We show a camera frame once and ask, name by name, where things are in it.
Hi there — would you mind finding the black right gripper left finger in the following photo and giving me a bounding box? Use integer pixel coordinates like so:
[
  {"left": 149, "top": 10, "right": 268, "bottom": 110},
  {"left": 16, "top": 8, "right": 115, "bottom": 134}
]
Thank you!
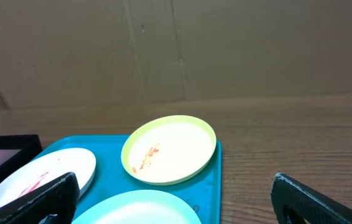
[{"left": 0, "top": 172, "right": 80, "bottom": 224}]

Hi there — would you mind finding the light blue plate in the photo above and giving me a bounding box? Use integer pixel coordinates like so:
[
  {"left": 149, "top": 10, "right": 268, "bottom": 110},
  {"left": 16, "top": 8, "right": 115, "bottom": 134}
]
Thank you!
[{"left": 72, "top": 190, "right": 201, "bottom": 224}]

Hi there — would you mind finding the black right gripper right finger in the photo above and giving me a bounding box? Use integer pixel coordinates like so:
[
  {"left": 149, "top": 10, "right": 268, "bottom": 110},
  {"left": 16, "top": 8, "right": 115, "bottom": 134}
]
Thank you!
[{"left": 271, "top": 173, "right": 352, "bottom": 224}]

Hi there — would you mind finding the teal plastic tray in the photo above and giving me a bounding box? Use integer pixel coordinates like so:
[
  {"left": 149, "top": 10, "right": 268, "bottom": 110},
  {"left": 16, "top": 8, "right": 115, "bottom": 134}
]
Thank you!
[{"left": 39, "top": 135, "right": 222, "bottom": 224}]

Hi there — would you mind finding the yellow-green plate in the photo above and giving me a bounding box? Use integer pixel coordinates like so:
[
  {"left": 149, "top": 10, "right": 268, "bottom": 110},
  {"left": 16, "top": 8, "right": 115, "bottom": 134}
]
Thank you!
[{"left": 121, "top": 115, "right": 217, "bottom": 185}]

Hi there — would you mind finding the white plate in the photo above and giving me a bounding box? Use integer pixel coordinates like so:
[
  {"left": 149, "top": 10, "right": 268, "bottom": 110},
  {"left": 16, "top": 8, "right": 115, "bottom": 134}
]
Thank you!
[{"left": 0, "top": 147, "right": 96, "bottom": 208}]

